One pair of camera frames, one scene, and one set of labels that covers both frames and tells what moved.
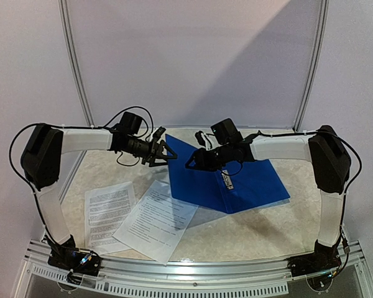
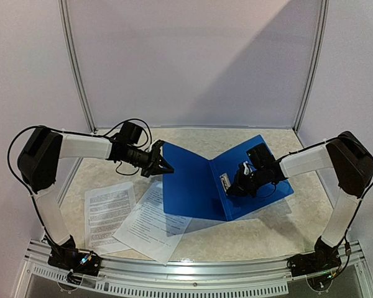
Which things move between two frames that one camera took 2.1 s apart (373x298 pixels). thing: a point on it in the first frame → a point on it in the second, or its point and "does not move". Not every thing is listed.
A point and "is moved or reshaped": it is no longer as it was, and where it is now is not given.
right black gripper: x=203 y=158 → x=244 y=182
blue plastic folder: x=255 y=183 is moved or reshaped
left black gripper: x=155 y=154 → x=153 y=167
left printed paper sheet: x=105 y=208 does not move
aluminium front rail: x=191 y=278 does not move
